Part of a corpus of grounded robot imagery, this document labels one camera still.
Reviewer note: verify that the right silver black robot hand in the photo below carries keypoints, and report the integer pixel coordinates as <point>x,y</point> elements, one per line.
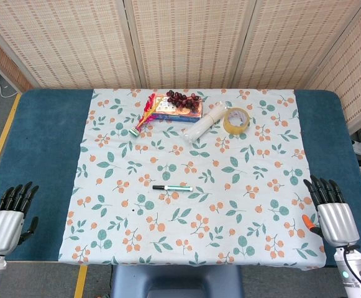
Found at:
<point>337,222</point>

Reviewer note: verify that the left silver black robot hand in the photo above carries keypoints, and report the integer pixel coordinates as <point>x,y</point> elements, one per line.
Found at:
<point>1,226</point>

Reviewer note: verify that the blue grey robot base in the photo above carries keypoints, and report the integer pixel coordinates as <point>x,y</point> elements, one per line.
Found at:
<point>136,282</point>

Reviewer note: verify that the blue felt table cover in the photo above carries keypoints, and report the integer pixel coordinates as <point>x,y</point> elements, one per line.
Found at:
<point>43,161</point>

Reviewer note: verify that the yellow floor tape strip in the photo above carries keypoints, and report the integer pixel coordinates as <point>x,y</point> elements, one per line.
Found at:
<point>0,146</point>
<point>80,281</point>

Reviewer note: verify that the clear packing tape roll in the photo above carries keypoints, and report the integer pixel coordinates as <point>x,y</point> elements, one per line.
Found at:
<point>236,125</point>

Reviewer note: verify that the floral print tablecloth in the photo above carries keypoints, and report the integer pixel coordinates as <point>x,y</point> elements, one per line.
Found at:
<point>195,155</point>

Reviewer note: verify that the red yellow feather shuttlecock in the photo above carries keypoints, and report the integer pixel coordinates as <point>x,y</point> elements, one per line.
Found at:
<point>146,113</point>

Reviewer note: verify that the colourful flat cardboard box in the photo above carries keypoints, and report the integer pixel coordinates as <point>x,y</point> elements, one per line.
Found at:
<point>174,113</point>

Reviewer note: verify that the dark red grape bunch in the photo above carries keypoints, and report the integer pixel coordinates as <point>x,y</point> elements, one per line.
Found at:
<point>181,99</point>

